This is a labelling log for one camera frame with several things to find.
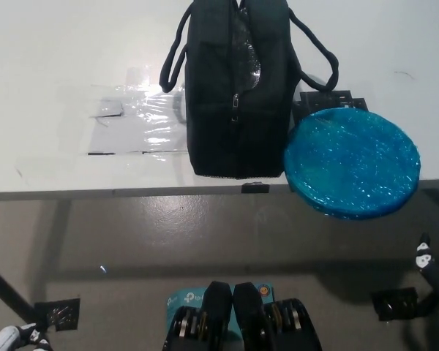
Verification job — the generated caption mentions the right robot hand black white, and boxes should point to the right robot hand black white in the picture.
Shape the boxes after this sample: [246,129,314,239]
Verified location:
[413,214,439,316]

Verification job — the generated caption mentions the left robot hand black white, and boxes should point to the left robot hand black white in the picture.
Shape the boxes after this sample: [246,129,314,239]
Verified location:
[0,323,54,351]

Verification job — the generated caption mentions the blue plate stack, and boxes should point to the blue plate stack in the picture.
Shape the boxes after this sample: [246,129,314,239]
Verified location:
[283,107,421,222]

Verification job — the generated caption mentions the black floor tape square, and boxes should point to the black floor tape square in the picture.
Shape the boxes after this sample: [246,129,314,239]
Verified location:
[34,298,80,333]
[372,287,421,322]

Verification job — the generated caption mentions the black table leg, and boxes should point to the black table leg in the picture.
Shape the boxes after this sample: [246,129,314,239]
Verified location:
[0,258,47,327]

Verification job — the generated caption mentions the teal tp-link box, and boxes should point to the teal tp-link box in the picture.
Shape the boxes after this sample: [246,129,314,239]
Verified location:
[166,283,276,339]

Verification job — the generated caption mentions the clear plastic sheet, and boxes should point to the clear plastic sheet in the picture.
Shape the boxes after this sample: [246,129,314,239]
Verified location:
[14,64,191,177]

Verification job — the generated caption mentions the small black tape strip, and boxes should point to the small black tape strip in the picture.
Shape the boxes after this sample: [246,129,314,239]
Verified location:
[241,181,271,194]

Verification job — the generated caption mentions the large black tape patch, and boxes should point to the large black tape patch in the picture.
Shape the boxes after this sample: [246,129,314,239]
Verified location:
[291,89,369,129]

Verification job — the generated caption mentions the black fabric handle bag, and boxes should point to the black fabric handle bag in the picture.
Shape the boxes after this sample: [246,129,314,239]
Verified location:
[158,0,340,181]

